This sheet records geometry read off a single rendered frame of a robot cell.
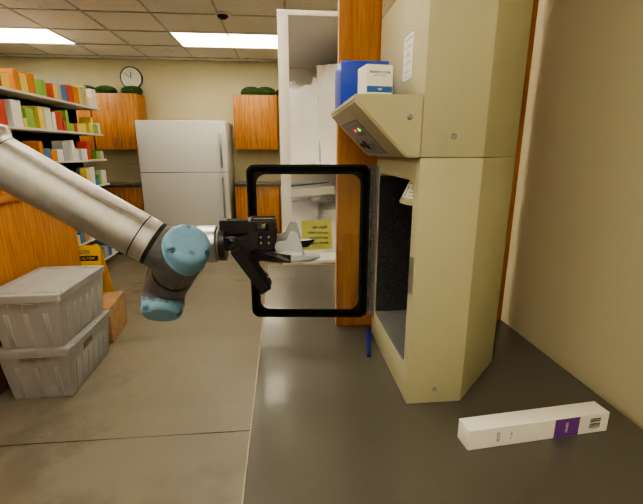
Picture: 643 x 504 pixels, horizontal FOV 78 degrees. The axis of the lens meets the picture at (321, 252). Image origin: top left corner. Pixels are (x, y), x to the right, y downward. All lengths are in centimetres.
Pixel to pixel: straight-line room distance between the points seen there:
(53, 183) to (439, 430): 74
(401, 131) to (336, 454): 54
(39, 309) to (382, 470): 230
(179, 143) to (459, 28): 514
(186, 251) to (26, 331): 223
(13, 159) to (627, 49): 107
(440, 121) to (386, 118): 9
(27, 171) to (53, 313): 202
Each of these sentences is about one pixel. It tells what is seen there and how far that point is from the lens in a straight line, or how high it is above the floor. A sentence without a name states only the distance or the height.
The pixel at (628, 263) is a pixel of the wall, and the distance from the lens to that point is 98.
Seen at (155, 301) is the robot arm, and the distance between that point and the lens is 77.
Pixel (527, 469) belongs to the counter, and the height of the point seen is 94.
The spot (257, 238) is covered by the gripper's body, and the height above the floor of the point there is 125.
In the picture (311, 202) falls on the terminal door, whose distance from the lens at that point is 100.
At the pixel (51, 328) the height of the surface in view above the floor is 45.
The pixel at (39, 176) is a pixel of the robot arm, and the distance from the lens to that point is 72.
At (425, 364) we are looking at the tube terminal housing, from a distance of 82.
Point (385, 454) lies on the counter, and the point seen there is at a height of 94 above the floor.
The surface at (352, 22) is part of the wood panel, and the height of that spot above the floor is 172.
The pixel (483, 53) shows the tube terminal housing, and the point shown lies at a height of 157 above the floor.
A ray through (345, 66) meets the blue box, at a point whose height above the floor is 159.
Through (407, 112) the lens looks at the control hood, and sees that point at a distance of 70.
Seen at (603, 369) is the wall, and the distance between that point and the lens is 106.
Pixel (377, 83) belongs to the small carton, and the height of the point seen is 154.
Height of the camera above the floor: 142
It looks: 14 degrees down
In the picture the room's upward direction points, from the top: straight up
